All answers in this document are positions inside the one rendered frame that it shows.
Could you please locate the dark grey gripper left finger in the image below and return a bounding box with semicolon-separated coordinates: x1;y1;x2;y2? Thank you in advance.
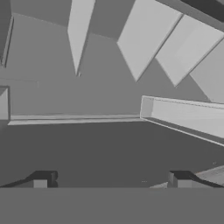
0;170;59;188

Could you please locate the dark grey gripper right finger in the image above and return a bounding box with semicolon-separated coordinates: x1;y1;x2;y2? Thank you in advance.
168;170;224;188

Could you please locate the small pale grey block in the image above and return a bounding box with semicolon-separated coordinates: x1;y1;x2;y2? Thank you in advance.
0;85;11;121

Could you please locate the pale grey cupboard panel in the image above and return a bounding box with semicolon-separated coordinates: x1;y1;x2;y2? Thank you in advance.
116;0;184;83
154;13;224;88
189;38;224;105

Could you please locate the long pale grey handle bar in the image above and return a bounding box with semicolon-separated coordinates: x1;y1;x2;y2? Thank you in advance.
140;94;224;147

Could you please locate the narrow pale grey handle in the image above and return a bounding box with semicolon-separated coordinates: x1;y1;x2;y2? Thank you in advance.
66;0;96;77

